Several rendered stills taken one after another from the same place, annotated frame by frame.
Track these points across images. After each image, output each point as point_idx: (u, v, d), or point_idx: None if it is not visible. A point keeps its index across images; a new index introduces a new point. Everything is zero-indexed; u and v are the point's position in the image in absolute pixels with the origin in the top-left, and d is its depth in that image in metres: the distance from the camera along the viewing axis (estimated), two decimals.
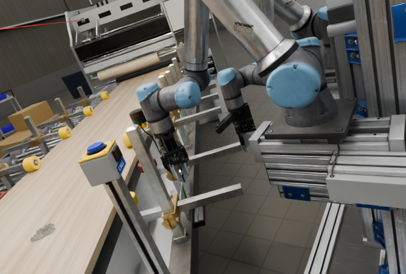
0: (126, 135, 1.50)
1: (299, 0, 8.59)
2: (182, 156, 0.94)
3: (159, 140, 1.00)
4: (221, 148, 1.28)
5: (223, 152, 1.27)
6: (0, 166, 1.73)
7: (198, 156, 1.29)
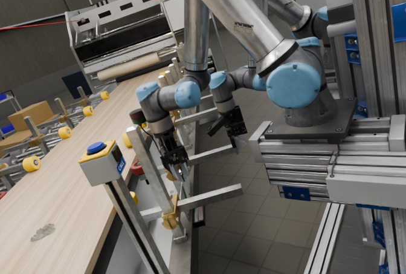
0: (126, 135, 1.50)
1: (299, 0, 8.59)
2: (182, 156, 0.95)
3: (159, 140, 1.00)
4: (214, 150, 1.29)
5: (215, 154, 1.27)
6: (0, 166, 1.73)
7: (191, 158, 1.29)
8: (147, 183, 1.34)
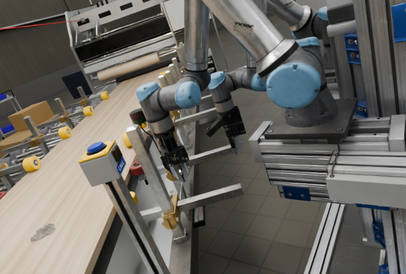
0: (126, 135, 1.50)
1: (299, 0, 8.59)
2: (182, 156, 0.95)
3: (159, 140, 1.00)
4: (212, 150, 1.29)
5: (214, 155, 1.27)
6: (0, 166, 1.73)
7: (190, 158, 1.29)
8: (145, 184, 1.34)
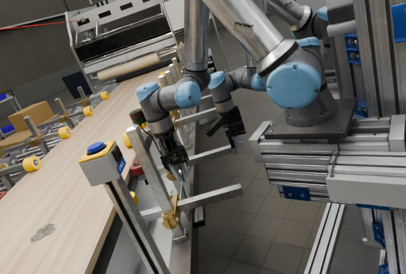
0: (126, 135, 1.50)
1: (299, 0, 8.59)
2: (182, 156, 0.94)
3: (159, 140, 1.00)
4: (212, 150, 1.29)
5: (214, 155, 1.27)
6: (0, 166, 1.73)
7: (190, 158, 1.29)
8: (145, 184, 1.34)
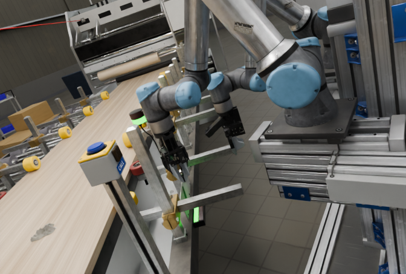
0: (126, 135, 1.50)
1: (299, 0, 8.59)
2: (182, 156, 0.95)
3: (159, 140, 1.00)
4: (212, 150, 1.29)
5: (213, 155, 1.27)
6: (0, 166, 1.73)
7: (189, 158, 1.29)
8: (145, 184, 1.34)
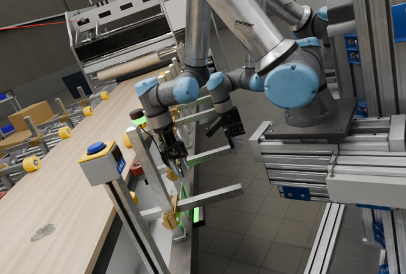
0: (126, 135, 1.50)
1: (299, 0, 8.59)
2: (181, 151, 0.95)
3: (158, 135, 1.00)
4: (212, 150, 1.29)
5: (213, 155, 1.27)
6: (0, 166, 1.73)
7: (189, 158, 1.29)
8: (145, 184, 1.34)
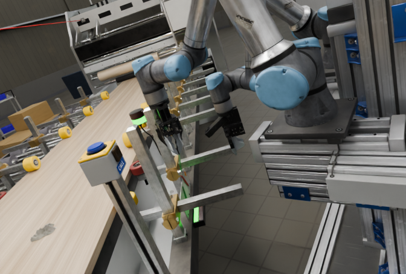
0: (126, 135, 1.50)
1: (299, 0, 8.59)
2: (176, 127, 0.99)
3: (154, 113, 1.04)
4: (212, 150, 1.29)
5: (213, 155, 1.27)
6: (0, 166, 1.73)
7: (189, 158, 1.29)
8: (145, 184, 1.34)
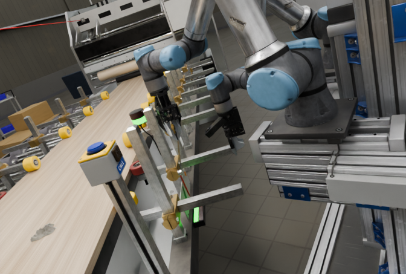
0: (126, 135, 1.50)
1: (299, 0, 8.59)
2: (175, 113, 1.05)
3: (154, 101, 1.10)
4: (212, 150, 1.29)
5: (213, 155, 1.27)
6: (0, 166, 1.73)
7: (189, 158, 1.29)
8: (145, 184, 1.34)
